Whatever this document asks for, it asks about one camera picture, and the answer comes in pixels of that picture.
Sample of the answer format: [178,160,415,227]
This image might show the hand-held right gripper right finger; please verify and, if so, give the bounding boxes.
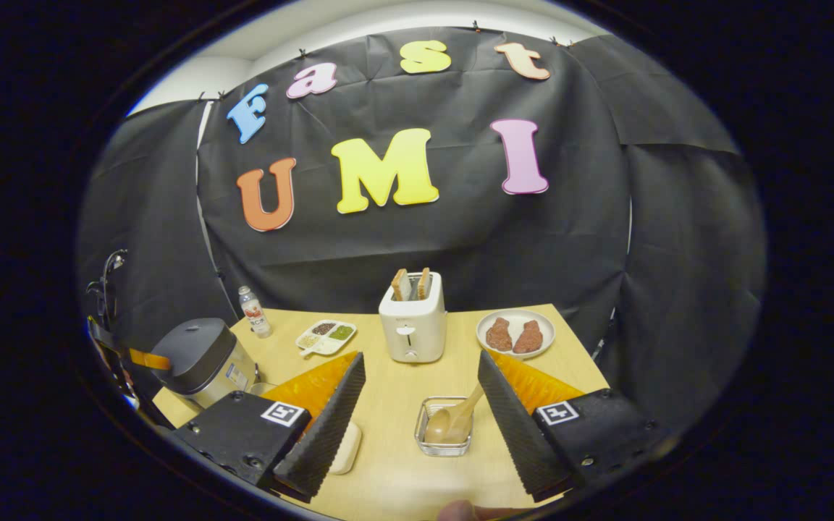
[477,350,667,504]

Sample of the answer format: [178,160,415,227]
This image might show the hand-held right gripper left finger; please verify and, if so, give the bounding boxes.
[171,352,367,504]

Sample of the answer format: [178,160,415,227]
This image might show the shallow tray of white rice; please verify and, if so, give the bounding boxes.
[327,422,363,476]

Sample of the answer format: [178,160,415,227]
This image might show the grey rice cooker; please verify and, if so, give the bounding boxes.
[151,318,260,410]

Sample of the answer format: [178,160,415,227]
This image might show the wooden spoon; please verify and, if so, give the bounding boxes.
[424,384,487,444]

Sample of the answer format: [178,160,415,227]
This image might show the brown meat piece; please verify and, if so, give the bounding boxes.
[513,321,544,355]
[486,317,513,353]

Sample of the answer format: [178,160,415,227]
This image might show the white divided dish of beans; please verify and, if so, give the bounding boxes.
[295,320,358,359]

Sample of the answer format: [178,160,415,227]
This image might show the white round plate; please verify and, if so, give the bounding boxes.
[476,309,556,360]

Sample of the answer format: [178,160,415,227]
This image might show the small clear plastic bottle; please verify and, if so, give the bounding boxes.
[238,285,274,339]

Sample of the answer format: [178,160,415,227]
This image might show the white toaster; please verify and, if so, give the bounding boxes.
[379,271,448,364]

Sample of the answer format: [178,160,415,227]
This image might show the black backdrop cloth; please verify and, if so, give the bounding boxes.
[77,27,767,435]

